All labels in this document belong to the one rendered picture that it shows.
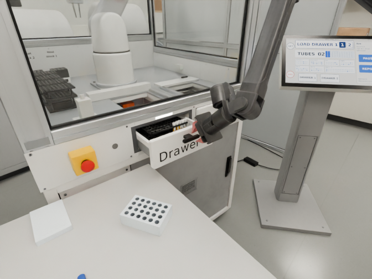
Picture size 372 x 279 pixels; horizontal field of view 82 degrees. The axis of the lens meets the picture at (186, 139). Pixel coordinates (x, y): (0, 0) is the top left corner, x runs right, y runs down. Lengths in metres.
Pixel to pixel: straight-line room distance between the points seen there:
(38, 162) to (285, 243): 1.46
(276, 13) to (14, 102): 0.72
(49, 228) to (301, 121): 1.38
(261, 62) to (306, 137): 1.02
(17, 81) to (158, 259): 0.56
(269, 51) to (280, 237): 1.31
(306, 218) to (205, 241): 1.30
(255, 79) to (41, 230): 0.70
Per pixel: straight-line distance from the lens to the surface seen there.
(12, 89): 0.69
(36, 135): 0.73
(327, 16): 2.24
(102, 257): 0.64
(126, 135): 0.82
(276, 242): 1.67
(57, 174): 0.80
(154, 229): 0.63
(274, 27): 0.68
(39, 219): 0.78
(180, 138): 0.77
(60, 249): 0.70
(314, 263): 1.67
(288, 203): 1.89
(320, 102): 1.52
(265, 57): 0.65
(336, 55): 1.48
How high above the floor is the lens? 1.27
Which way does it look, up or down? 29 degrees down
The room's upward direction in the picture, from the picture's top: straight up
